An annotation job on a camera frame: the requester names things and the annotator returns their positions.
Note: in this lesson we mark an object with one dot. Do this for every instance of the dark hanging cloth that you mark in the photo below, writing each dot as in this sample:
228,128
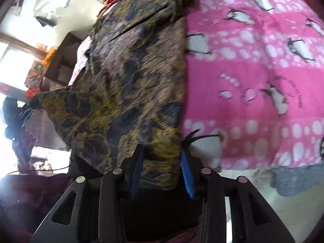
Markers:
45,21

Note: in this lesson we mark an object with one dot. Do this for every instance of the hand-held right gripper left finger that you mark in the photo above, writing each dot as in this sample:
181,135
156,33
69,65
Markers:
136,174

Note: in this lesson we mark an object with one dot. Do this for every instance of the pink penguin print blanket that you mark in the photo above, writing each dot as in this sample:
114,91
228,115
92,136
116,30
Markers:
253,68

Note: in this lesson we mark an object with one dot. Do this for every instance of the brown dark floral shirt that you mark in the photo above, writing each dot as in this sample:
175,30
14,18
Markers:
131,81

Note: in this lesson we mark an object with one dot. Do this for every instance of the red wall sign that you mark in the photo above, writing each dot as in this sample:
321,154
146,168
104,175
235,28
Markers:
41,46

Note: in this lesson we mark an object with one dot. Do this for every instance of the dark wooden desk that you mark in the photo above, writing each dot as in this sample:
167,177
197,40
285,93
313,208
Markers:
65,55

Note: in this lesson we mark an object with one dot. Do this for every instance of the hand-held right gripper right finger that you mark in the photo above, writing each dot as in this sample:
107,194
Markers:
187,177

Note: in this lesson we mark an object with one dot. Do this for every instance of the person's maroon clothing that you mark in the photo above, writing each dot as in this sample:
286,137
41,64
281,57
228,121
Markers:
30,202

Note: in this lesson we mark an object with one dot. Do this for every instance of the window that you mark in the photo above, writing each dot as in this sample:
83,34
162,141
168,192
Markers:
15,63

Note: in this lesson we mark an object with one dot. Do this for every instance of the grey patterned bedsheet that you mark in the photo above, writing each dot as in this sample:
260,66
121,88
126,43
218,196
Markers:
296,182

